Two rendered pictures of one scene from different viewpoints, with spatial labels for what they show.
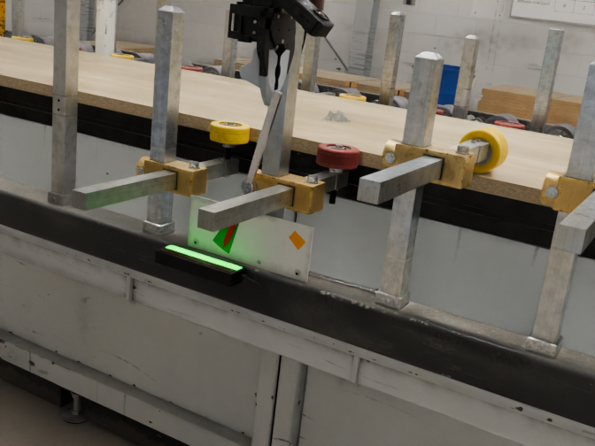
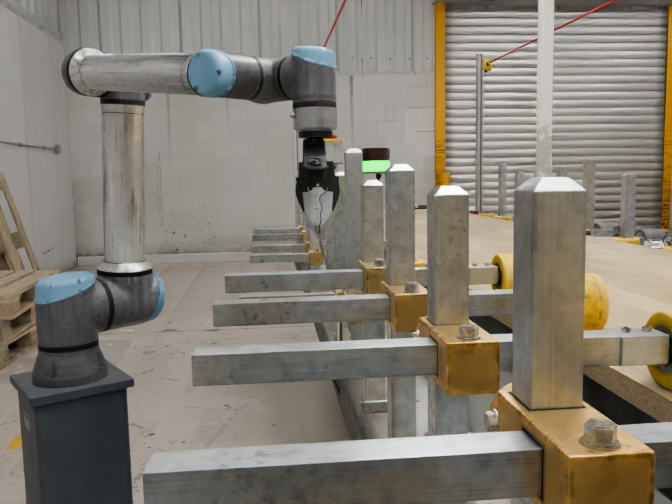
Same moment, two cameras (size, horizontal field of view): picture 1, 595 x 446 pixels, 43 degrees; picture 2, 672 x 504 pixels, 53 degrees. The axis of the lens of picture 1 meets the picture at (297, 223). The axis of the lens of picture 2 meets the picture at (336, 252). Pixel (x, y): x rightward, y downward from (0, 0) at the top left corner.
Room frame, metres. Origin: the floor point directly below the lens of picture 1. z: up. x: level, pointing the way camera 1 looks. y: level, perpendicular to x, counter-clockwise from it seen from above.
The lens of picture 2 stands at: (0.47, -1.12, 1.12)
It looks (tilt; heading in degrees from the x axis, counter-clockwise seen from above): 7 degrees down; 56
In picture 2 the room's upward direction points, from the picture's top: 1 degrees counter-clockwise
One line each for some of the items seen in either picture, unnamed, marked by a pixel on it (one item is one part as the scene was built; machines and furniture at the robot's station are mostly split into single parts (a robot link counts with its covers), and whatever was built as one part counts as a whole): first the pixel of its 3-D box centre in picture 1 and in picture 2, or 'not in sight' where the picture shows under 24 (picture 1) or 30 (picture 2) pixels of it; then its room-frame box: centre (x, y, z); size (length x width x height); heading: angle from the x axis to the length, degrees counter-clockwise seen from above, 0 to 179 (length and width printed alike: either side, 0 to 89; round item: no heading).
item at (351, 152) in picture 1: (336, 174); not in sight; (1.43, -0.06, 0.85); 0.08 x 0.08 x 0.11
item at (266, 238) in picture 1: (246, 237); (343, 344); (1.30, 0.09, 0.75); 0.26 x 0.01 x 0.10; 62
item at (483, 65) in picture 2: not in sight; (483, 149); (3.50, 1.78, 1.25); 0.15 x 0.08 x 1.10; 62
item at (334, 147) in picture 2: not in sight; (330, 153); (1.55, 0.50, 1.18); 0.07 x 0.07 x 0.08; 62
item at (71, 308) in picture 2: not in sight; (69, 307); (0.87, 0.74, 0.79); 0.17 x 0.15 x 0.18; 16
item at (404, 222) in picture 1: (406, 204); (373, 315); (1.19, -0.17, 0.87); 0.04 x 0.04 x 0.48; 62
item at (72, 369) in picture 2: not in sight; (69, 358); (0.86, 0.74, 0.65); 0.19 x 0.19 x 0.10
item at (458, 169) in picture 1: (427, 162); (375, 276); (1.18, -0.19, 0.95); 0.14 x 0.06 x 0.05; 62
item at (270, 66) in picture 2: not in sight; (270, 80); (1.19, 0.19, 1.33); 0.12 x 0.12 x 0.09; 16
